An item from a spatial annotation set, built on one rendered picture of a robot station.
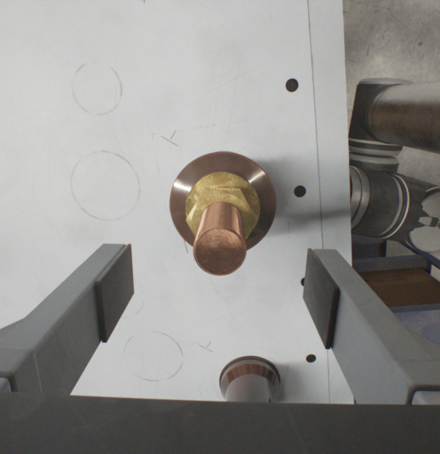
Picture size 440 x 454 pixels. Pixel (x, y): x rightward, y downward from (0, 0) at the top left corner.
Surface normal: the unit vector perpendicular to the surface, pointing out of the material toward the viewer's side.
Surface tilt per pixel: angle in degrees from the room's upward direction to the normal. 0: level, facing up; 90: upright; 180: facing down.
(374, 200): 19
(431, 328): 0
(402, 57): 0
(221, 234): 0
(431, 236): 12
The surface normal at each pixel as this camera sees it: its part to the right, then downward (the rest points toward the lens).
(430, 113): -0.99, -0.11
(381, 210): 0.19, 0.27
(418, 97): -0.84, -0.51
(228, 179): -0.02, 0.29
